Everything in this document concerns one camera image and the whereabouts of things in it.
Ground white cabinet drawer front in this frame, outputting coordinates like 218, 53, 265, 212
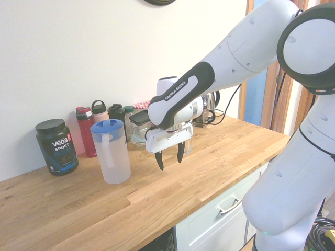
175, 162, 269, 251

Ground black appliance under counter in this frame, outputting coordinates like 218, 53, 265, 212
142, 229, 175, 251

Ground red water bottle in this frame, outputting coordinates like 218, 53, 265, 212
75, 106, 98, 158

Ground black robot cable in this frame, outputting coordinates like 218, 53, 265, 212
192, 70, 321, 127

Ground clear drinking glass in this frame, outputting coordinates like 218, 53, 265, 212
183, 137, 193, 156

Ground coiled black cables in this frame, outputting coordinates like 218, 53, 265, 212
305, 216, 335, 251

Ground black shaker bottle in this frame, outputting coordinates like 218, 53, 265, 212
107, 104, 128, 144

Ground glass container with black lid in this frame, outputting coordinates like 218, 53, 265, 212
129, 109, 151, 139

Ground blue door panel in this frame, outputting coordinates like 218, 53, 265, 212
247, 65, 268, 129

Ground yellow power box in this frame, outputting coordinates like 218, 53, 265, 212
324, 229, 335, 246

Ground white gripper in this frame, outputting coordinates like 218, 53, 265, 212
145, 122, 194, 172

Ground wooden door frame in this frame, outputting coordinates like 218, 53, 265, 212
238, 0, 315, 136

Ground pink bottle with black lid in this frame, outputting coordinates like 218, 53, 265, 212
91, 100, 108, 124

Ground jar with red checkered lid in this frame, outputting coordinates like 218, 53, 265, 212
132, 100, 151, 112

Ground glass container with teal clips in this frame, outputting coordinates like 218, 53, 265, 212
130, 130, 148, 148

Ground silver drawer handle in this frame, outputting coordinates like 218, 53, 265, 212
216, 196, 243, 215

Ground translucent pitcher with blue lid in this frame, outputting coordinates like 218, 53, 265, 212
90, 119, 131, 185

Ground black wall clock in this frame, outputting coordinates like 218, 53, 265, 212
143, 0, 176, 6

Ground black Vega protein tub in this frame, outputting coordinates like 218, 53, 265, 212
35, 118, 80, 176

